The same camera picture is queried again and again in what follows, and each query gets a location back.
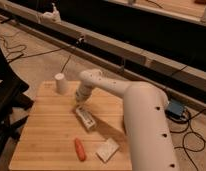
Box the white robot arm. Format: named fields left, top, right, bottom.
left=75, top=69, right=180, bottom=171

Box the white sponge block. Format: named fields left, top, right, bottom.
left=96, top=138, right=119, bottom=163

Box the black cable near cup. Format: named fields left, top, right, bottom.
left=60, top=54, right=72, bottom=74

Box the black office chair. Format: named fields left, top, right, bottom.
left=0, top=48, right=34, bottom=156

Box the white lotion bottle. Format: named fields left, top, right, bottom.
left=76, top=107, right=96, bottom=131

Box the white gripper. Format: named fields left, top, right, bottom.
left=73, top=84, right=93, bottom=113

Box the blue power box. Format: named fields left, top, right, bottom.
left=165, top=99, right=185, bottom=119

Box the white paper cup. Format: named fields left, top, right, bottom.
left=55, top=73, right=67, bottom=94

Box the white object on rail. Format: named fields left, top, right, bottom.
left=41, top=4, right=61, bottom=23

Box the orange carrot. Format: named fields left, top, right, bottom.
left=74, top=138, right=86, bottom=161

